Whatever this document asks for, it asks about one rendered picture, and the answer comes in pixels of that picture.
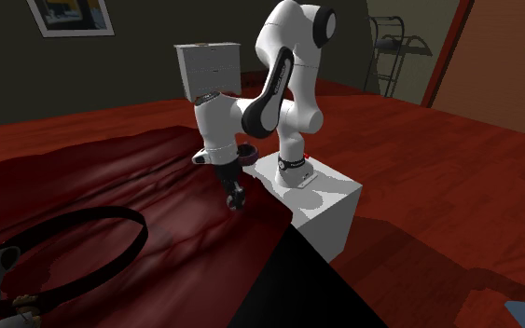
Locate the white chest of drawers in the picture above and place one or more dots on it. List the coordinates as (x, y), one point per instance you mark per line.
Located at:
(210, 68)

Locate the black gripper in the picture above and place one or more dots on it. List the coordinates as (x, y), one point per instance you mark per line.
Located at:
(228, 175)

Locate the dark purple round band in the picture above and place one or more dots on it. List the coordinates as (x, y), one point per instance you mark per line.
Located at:
(249, 160)

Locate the brown door with red frame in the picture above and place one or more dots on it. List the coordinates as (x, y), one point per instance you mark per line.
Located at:
(494, 68)

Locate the black and grey headphones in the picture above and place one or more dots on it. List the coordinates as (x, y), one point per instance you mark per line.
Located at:
(128, 256)

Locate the framed wall picture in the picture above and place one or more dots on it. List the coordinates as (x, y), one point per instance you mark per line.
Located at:
(69, 16)

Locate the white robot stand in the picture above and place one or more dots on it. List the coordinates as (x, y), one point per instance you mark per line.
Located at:
(330, 204)

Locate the black metal rack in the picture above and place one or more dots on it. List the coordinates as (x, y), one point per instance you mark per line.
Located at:
(387, 45)

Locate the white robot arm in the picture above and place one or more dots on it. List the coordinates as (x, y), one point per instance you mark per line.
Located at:
(298, 68)

